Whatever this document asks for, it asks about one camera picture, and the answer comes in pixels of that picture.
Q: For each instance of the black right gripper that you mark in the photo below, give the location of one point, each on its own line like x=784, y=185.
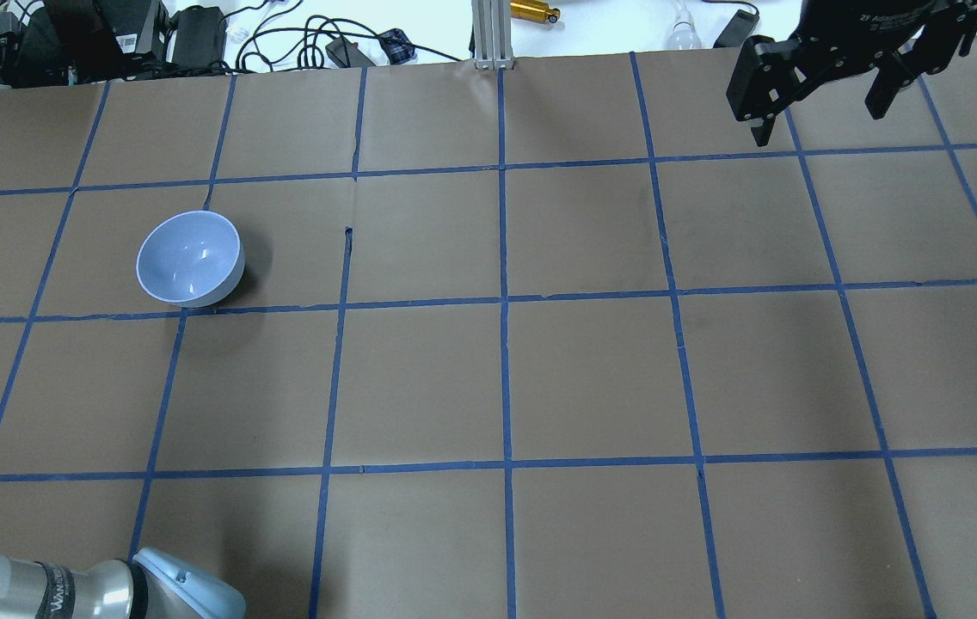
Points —
x=871, y=21

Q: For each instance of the blue bowl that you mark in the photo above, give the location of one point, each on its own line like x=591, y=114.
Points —
x=193, y=259

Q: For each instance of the black power adapter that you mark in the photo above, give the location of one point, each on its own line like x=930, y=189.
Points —
x=741, y=25

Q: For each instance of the white light bulb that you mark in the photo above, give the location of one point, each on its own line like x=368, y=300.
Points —
x=682, y=33

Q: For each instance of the metal cylinder tool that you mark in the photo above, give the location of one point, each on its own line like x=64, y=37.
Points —
x=534, y=11

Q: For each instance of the black power brick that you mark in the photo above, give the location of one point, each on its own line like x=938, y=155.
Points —
x=199, y=35

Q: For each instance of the black electronics box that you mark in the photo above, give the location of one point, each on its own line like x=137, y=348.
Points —
x=104, y=40

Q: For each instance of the aluminium frame post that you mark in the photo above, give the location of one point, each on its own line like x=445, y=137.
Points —
x=491, y=30

